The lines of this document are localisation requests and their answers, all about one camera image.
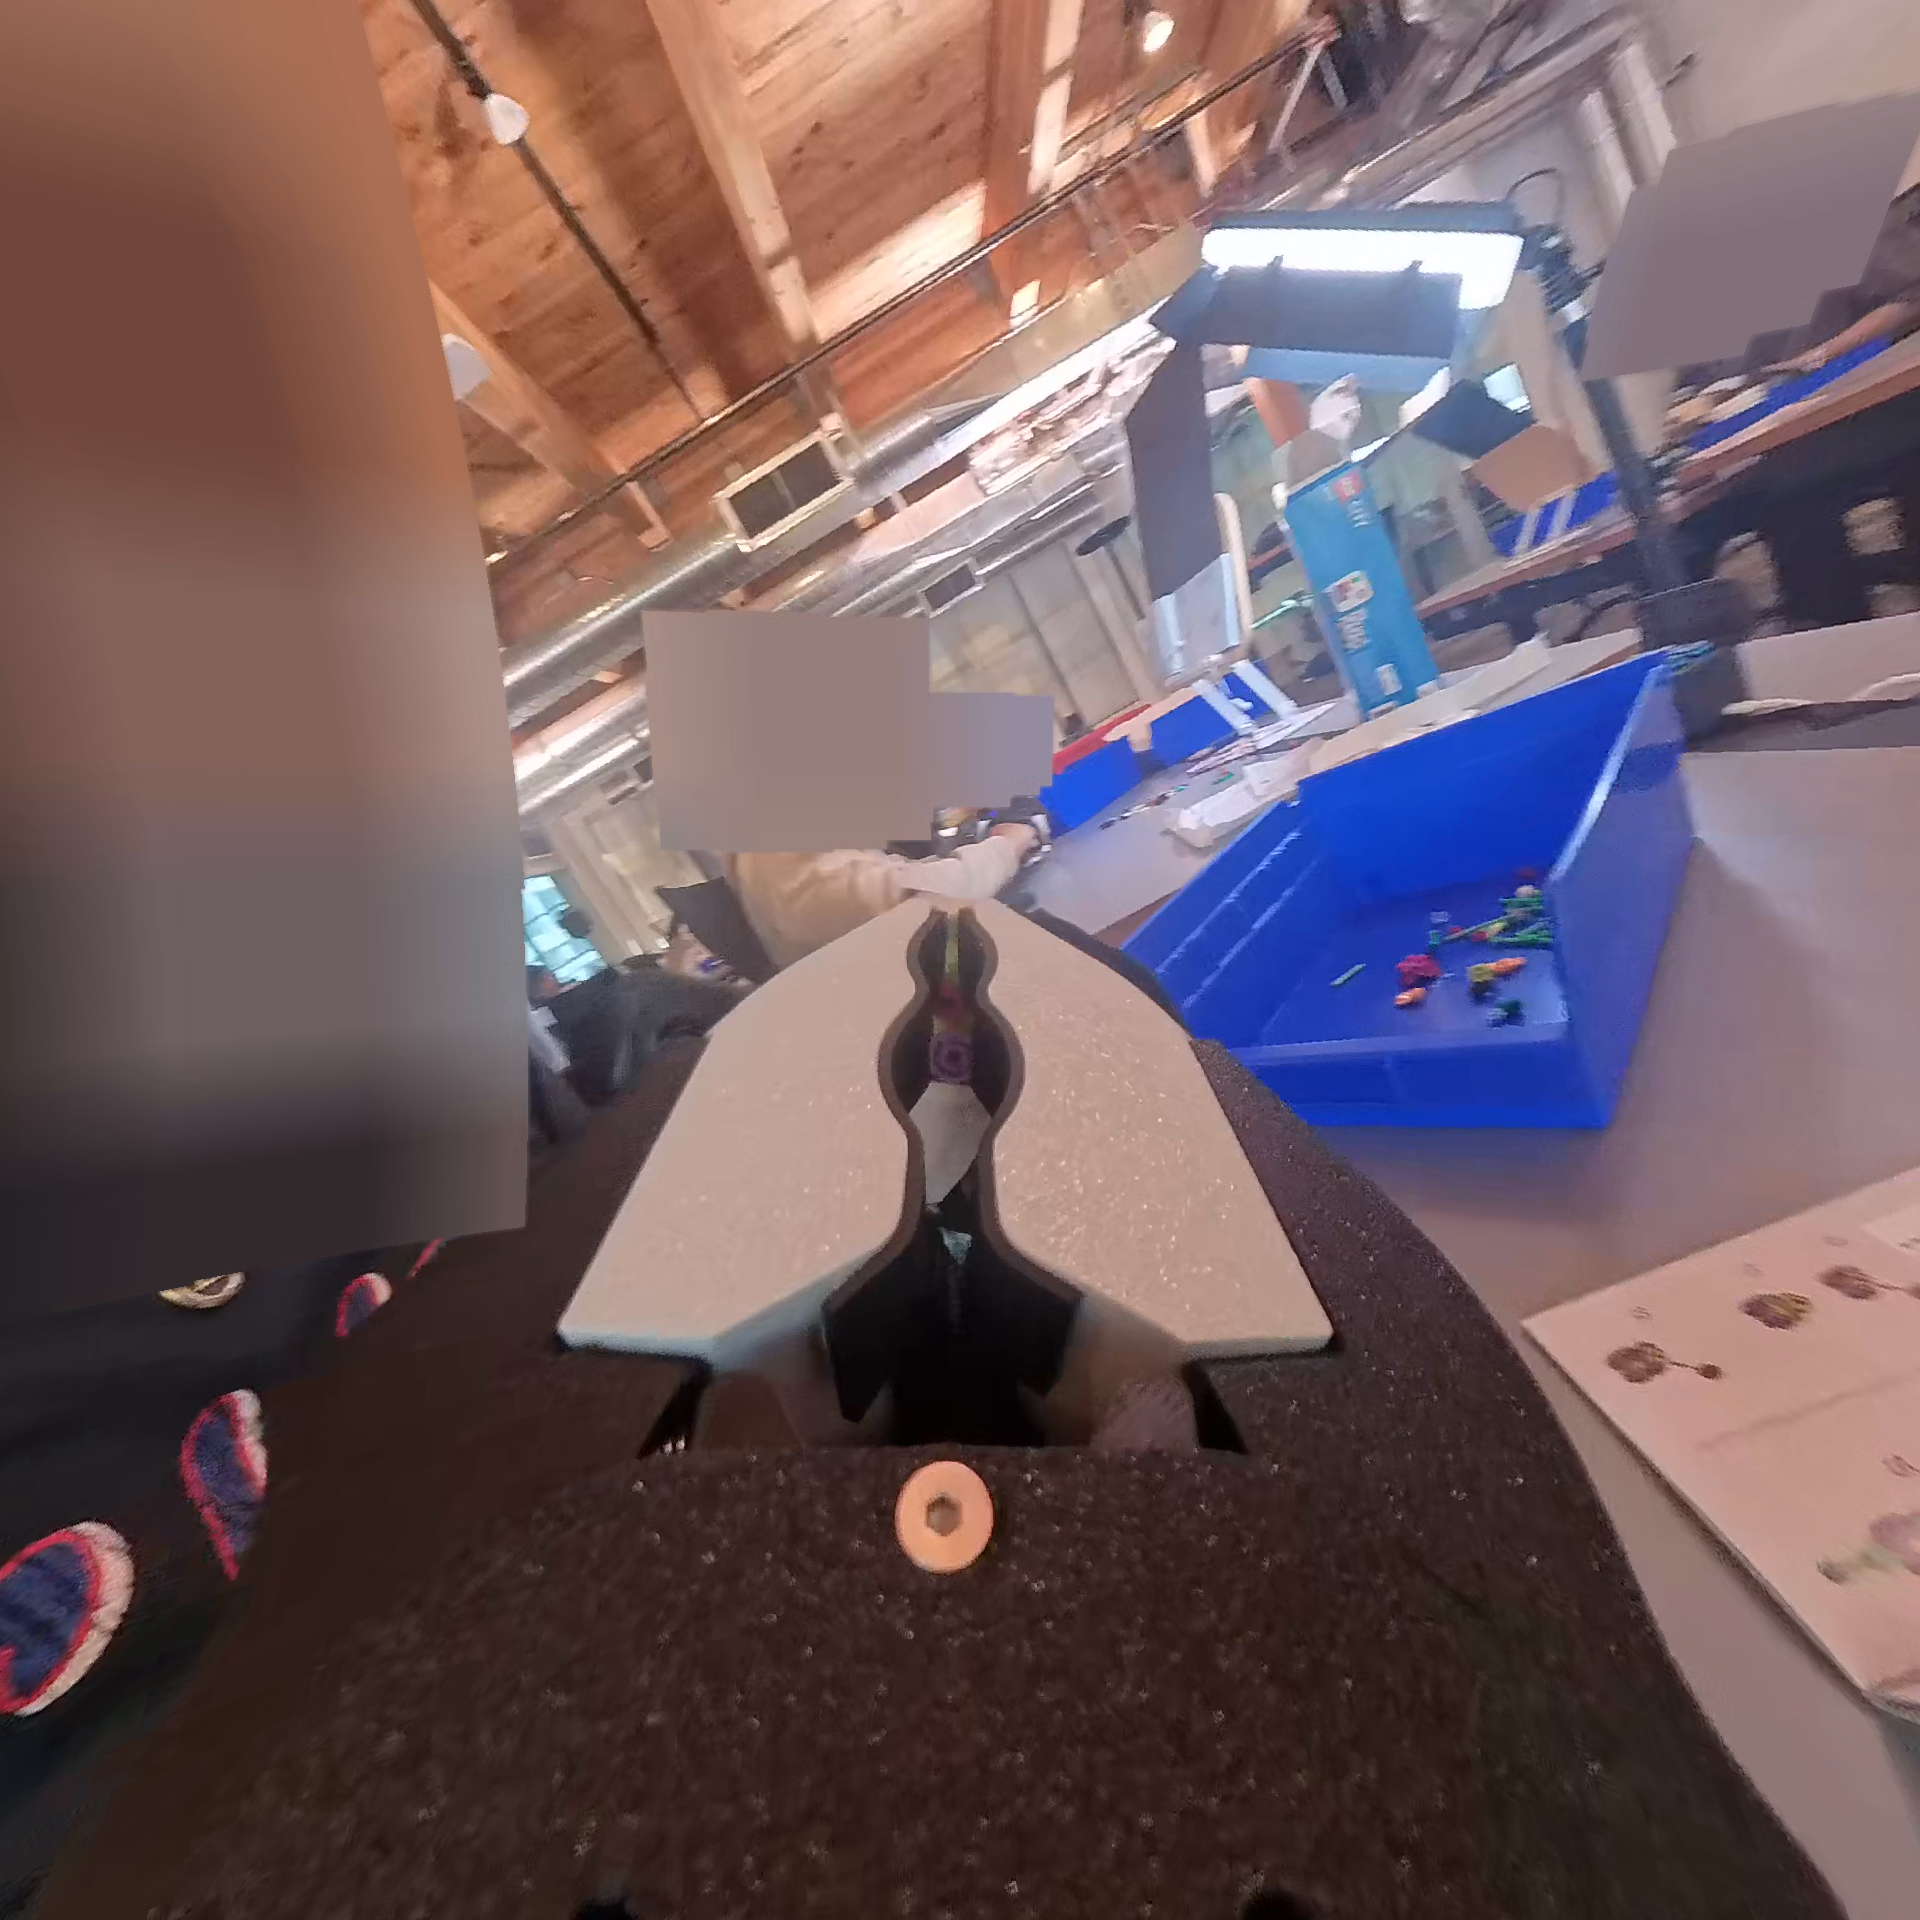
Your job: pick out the white instruction booklet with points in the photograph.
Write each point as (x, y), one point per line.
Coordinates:
(1771, 1412)

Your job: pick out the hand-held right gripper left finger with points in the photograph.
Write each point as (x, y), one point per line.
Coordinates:
(750, 1188)

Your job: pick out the person's dark clothing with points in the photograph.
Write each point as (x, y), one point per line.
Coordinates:
(181, 1500)

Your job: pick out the purple yellow flower assembly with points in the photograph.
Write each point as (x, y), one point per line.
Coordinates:
(950, 1036)

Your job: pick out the lime curved stem brick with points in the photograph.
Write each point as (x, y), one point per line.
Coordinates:
(955, 956)

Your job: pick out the small blue plastic bin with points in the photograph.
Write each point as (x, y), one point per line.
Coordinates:
(1186, 737)

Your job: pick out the grey desk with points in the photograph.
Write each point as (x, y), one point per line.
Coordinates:
(1771, 991)

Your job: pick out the bright studio light panel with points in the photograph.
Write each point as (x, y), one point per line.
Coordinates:
(1351, 270)

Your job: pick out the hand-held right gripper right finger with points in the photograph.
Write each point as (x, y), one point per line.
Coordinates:
(1155, 1188)

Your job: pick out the black light stand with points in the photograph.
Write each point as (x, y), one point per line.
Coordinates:
(1622, 421)

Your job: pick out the blue printed carton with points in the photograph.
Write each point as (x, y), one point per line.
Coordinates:
(1357, 586)

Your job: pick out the pile of small toy bricks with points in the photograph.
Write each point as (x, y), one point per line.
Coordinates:
(1470, 956)

